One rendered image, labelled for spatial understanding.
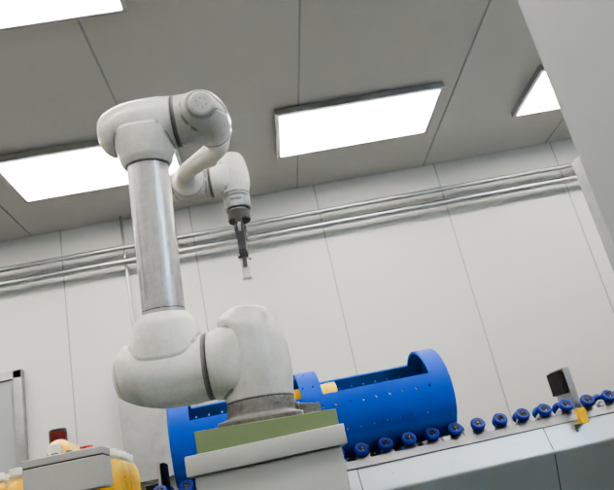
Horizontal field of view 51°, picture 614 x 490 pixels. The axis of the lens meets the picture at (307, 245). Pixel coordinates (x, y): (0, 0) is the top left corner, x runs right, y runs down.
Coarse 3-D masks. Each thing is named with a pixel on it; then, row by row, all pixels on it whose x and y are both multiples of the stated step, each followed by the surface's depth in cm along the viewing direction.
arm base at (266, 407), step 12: (264, 396) 139; (276, 396) 140; (288, 396) 142; (228, 408) 142; (240, 408) 139; (252, 408) 138; (264, 408) 138; (276, 408) 138; (288, 408) 139; (300, 408) 143; (312, 408) 144; (228, 420) 137; (240, 420) 136; (252, 420) 136
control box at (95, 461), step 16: (96, 448) 166; (32, 464) 163; (48, 464) 163; (64, 464) 164; (80, 464) 164; (96, 464) 164; (32, 480) 162; (48, 480) 162; (64, 480) 162; (80, 480) 163; (96, 480) 163; (112, 480) 171
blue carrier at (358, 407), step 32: (416, 352) 212; (320, 384) 199; (352, 384) 222; (384, 384) 199; (416, 384) 200; (448, 384) 200; (192, 416) 213; (224, 416) 191; (352, 416) 195; (384, 416) 196; (416, 416) 198; (448, 416) 200; (192, 448) 187; (352, 448) 197; (192, 480) 189
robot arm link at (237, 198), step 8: (232, 192) 213; (240, 192) 213; (248, 192) 216; (224, 200) 214; (232, 200) 212; (240, 200) 212; (248, 200) 214; (224, 208) 214; (232, 208) 213; (248, 208) 216
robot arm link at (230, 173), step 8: (232, 152) 219; (224, 160) 216; (232, 160) 216; (240, 160) 218; (208, 168) 217; (216, 168) 216; (224, 168) 215; (232, 168) 215; (240, 168) 216; (208, 176) 214; (216, 176) 214; (224, 176) 214; (232, 176) 214; (240, 176) 215; (248, 176) 218; (216, 184) 214; (224, 184) 214; (232, 184) 214; (240, 184) 214; (248, 184) 217; (216, 192) 216; (224, 192) 214
